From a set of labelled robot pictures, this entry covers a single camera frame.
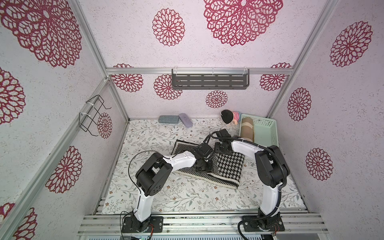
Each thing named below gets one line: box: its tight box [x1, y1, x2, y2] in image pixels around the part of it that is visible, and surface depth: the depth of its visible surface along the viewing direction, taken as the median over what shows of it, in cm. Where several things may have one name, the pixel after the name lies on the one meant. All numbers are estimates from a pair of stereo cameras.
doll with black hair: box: [220, 109, 240, 125], surface depth 118 cm
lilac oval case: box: [178, 112, 193, 128], surface depth 119 cm
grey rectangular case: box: [158, 115, 180, 124], surface depth 120 cm
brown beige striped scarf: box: [240, 117, 255, 143], surface depth 111 cm
